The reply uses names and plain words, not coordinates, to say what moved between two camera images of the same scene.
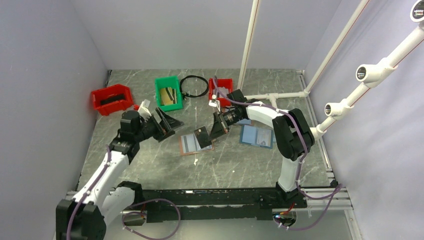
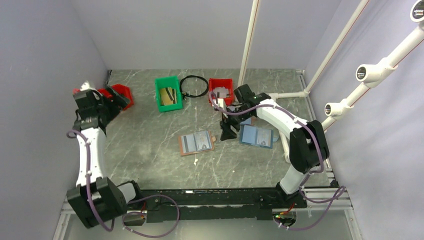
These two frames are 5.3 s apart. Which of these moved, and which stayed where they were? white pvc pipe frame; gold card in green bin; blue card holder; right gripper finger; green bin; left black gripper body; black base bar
Moved: right gripper finger; left black gripper body
Stayed: white pvc pipe frame; blue card holder; gold card in green bin; green bin; black base bar
